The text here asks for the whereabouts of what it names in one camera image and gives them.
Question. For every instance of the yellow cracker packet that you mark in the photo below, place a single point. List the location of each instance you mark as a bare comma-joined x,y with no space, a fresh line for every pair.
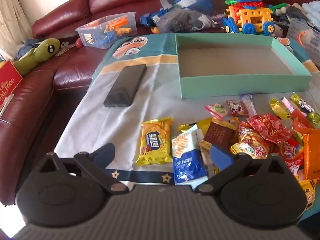
156,142

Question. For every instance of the green yellow snack bar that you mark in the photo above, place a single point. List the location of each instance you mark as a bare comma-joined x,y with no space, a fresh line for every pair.
311,113

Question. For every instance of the orange red snack wrapper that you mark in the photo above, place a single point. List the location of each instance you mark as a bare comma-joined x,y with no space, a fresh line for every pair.
301,120

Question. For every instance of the blue white snack packet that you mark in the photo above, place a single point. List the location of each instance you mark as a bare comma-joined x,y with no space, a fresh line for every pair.
186,155

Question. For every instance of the patterned fabric strip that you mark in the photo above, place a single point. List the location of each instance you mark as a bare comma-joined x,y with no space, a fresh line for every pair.
65,50

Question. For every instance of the red cardboard box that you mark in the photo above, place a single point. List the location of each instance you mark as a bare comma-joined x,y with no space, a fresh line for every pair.
8,85

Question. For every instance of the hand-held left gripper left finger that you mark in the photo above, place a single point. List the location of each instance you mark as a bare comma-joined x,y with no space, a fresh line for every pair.
105,153

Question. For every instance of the teal cardboard box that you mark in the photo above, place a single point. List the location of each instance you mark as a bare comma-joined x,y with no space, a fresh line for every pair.
240,85

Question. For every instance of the small orange toy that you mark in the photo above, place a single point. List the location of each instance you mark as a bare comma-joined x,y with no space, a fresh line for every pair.
155,30

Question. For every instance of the blue denim cloth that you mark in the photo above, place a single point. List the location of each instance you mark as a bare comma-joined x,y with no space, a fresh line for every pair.
28,46

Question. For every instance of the red white cartoon candy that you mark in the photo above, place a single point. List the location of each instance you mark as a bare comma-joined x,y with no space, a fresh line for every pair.
236,108

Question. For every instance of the red crinkled wrapper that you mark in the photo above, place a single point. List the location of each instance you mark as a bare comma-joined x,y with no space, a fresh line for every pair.
268,127

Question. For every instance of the plastic bag of dark cloth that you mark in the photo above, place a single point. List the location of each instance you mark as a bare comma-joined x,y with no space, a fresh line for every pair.
185,20

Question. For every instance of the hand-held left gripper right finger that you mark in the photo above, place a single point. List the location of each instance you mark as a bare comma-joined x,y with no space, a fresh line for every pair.
220,156

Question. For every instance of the green toy bar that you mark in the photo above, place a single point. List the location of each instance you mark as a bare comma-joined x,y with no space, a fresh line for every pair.
277,6

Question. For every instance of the colourful toy building vehicle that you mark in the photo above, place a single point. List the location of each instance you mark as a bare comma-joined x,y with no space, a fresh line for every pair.
252,15

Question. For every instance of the clear bin of toy bricks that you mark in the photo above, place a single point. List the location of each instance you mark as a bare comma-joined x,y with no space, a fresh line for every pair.
105,33

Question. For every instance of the red candy packet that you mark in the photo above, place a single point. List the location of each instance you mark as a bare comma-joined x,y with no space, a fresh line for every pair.
290,155

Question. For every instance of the small yellow brown packet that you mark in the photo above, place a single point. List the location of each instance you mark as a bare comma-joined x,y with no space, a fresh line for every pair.
310,191

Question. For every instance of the orange snack packet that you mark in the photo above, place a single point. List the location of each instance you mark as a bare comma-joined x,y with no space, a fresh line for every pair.
312,152

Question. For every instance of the brown chocolate packet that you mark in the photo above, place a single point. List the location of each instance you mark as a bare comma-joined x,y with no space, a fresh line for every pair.
218,133

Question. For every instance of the black smartphone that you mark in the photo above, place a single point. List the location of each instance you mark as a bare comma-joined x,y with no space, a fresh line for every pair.
125,85

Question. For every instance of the small red ball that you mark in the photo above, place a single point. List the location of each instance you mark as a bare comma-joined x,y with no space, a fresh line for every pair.
79,43

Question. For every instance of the small grey white plush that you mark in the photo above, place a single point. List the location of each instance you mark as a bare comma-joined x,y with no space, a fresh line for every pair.
281,10

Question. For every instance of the small gold candy wrapper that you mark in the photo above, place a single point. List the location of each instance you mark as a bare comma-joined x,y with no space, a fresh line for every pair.
186,127

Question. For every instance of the yellow long snack bar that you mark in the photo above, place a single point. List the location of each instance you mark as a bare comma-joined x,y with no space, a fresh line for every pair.
278,108

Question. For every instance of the dark red leather sofa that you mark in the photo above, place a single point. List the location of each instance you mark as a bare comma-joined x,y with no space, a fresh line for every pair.
37,105

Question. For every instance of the blue white toy robot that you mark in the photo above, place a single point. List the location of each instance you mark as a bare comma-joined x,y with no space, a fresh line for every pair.
180,1

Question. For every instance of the green plush toy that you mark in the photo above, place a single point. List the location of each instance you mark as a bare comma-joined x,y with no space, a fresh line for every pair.
37,56

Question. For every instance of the white long candy strip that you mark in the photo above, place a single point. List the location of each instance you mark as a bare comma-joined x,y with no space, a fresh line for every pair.
249,103

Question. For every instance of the cream curtain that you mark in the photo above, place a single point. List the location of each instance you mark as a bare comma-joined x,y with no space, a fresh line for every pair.
10,17

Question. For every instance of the pink snack packet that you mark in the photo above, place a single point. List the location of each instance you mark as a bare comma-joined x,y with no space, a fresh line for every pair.
292,106

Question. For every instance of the teal white printed blanket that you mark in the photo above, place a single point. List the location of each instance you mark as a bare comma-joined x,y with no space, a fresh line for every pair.
100,120

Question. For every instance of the pink green candy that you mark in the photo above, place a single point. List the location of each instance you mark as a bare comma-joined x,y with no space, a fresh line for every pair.
216,110

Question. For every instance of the red snack packet green label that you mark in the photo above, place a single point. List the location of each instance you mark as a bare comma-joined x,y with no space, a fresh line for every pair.
251,141

